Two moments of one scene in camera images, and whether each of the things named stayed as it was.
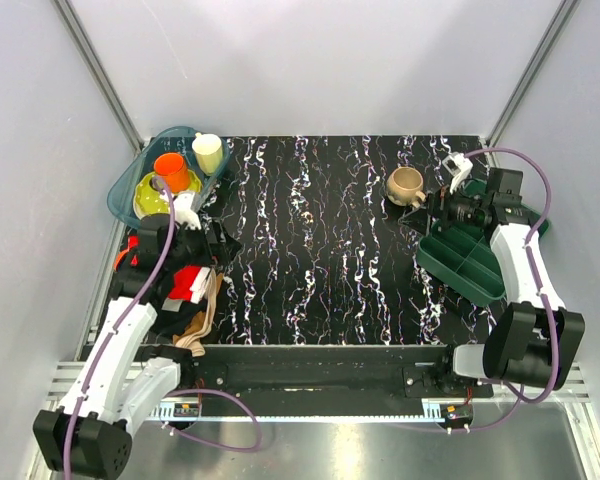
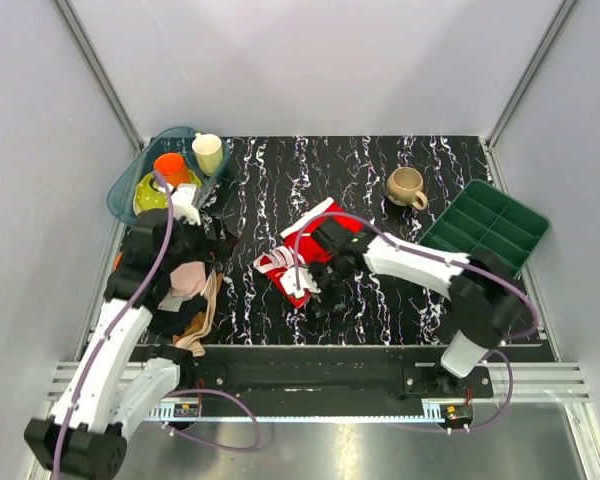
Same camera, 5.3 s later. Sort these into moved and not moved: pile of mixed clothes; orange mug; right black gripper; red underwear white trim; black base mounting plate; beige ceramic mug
Moved: red underwear white trim; right black gripper
Not moved: black base mounting plate; pile of mixed clothes; beige ceramic mug; orange mug
